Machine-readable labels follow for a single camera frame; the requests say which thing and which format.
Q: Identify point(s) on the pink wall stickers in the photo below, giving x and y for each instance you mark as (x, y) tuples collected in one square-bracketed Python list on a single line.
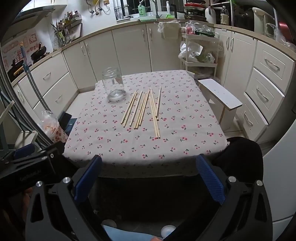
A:
[(18, 46)]

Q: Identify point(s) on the metal kitchen faucet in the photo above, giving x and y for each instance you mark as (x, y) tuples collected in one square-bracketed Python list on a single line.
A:
[(152, 8)]

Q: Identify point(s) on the cream kitchen base cabinets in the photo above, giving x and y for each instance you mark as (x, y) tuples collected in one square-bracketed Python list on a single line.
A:
[(129, 46)]

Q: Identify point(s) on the white jug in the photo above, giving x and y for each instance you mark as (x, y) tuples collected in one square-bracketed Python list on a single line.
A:
[(211, 15)]

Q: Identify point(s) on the black rice cooker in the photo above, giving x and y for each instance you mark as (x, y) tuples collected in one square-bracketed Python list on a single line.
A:
[(242, 16)]

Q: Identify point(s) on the cherry print tablecloth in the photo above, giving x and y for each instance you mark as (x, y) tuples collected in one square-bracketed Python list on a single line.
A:
[(185, 120)]

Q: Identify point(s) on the white plastic bag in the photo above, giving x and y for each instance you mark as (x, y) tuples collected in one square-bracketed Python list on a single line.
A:
[(189, 52)]

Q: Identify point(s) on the red pot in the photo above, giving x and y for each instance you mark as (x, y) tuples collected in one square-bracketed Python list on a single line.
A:
[(283, 27)]

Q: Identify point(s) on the white thermos pot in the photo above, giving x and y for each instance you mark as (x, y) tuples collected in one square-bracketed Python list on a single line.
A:
[(259, 19)]

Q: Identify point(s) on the beige hanging waste bin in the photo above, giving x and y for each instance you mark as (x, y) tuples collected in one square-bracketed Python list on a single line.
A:
[(171, 31)]

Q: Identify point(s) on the clear glass jar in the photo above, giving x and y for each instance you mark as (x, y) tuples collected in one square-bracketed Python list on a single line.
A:
[(113, 81)]

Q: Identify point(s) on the white spray bottle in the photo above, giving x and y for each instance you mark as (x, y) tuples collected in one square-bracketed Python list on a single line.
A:
[(168, 7)]

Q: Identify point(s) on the white trolley rack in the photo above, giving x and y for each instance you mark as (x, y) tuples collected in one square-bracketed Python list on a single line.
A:
[(198, 37)]

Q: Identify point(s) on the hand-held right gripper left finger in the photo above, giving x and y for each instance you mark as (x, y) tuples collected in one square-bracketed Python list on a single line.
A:
[(89, 179)]

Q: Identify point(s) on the person's blue jeans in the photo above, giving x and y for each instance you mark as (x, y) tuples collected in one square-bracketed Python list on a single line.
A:
[(120, 234)]

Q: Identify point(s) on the white wooden stool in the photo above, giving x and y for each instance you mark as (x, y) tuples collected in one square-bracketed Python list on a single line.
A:
[(219, 92)]

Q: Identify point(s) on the black wok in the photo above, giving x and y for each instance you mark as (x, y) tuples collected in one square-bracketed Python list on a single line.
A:
[(38, 52)]

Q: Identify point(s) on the white appliance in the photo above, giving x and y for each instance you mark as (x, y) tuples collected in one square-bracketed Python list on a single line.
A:
[(282, 185)]

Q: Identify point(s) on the utensil and spice rack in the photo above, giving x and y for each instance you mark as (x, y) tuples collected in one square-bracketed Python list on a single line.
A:
[(64, 32)]

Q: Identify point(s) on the bunch of wooden chopsticks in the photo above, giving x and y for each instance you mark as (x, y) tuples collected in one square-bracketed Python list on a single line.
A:
[(140, 111)]

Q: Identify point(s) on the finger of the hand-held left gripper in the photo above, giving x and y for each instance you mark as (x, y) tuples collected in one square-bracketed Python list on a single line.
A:
[(24, 150)]

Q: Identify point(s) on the green sink mat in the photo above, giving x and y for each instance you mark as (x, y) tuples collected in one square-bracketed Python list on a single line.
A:
[(148, 19)]

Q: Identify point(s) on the black frying pan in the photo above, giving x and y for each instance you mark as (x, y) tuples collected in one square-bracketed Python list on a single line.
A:
[(17, 66)]

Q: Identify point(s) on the kitchen window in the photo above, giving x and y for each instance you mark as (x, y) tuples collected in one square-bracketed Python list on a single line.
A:
[(133, 4)]

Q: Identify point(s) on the dark sauce bottle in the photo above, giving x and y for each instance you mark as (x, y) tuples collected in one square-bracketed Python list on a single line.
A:
[(224, 16)]

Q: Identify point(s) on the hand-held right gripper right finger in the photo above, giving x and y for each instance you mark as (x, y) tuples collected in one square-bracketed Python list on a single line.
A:
[(210, 180)]

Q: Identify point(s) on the white folding frame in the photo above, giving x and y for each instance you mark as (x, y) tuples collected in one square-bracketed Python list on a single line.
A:
[(7, 111)]

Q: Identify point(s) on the green dish soap bottle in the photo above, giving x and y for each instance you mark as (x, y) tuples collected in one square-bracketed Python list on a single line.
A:
[(141, 10)]

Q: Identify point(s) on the stack of pans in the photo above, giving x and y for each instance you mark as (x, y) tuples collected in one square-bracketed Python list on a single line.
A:
[(195, 10)]

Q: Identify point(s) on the grey range hood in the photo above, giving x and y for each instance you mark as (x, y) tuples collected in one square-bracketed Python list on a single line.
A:
[(32, 11)]

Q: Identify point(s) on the floral print bin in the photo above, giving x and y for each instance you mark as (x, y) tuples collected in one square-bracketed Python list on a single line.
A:
[(57, 134)]

